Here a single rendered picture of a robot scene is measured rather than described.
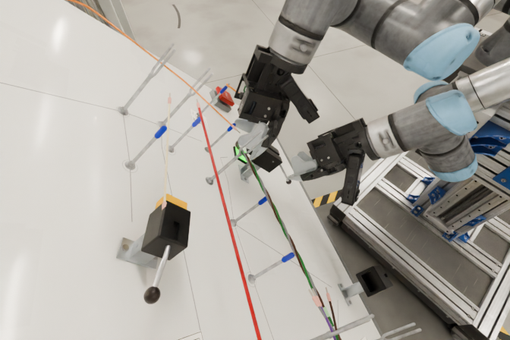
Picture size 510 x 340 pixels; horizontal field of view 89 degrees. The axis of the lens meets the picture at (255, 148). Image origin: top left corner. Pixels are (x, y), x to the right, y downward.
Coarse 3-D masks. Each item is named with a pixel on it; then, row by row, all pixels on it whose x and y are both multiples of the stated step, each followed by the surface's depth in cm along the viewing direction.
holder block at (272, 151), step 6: (270, 150) 55; (276, 150) 58; (258, 156) 53; (264, 156) 54; (270, 156) 54; (276, 156) 55; (258, 162) 54; (264, 162) 55; (270, 162) 55; (276, 162) 55; (264, 168) 56; (270, 168) 56
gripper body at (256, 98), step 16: (256, 48) 42; (256, 64) 42; (272, 64) 41; (288, 64) 39; (240, 80) 47; (256, 80) 44; (272, 80) 43; (240, 96) 48; (256, 96) 42; (272, 96) 43; (240, 112) 44; (256, 112) 45; (272, 112) 45
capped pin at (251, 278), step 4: (292, 252) 37; (288, 256) 37; (292, 256) 36; (280, 260) 37; (284, 260) 37; (272, 264) 38; (276, 264) 38; (268, 268) 38; (272, 268) 38; (260, 272) 39; (264, 272) 39; (248, 276) 40; (252, 276) 39; (256, 276) 39; (248, 280) 39; (252, 280) 39; (252, 284) 39
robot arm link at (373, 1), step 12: (360, 0) 38; (372, 0) 38; (384, 0) 37; (396, 0) 36; (360, 12) 39; (372, 12) 38; (384, 12) 36; (336, 24) 41; (348, 24) 41; (360, 24) 39; (372, 24) 38; (360, 36) 41; (372, 48) 41
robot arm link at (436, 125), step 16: (432, 96) 44; (448, 96) 41; (400, 112) 46; (416, 112) 43; (432, 112) 42; (448, 112) 40; (464, 112) 39; (400, 128) 45; (416, 128) 43; (432, 128) 42; (448, 128) 41; (464, 128) 40; (400, 144) 45; (416, 144) 45; (432, 144) 44; (448, 144) 44
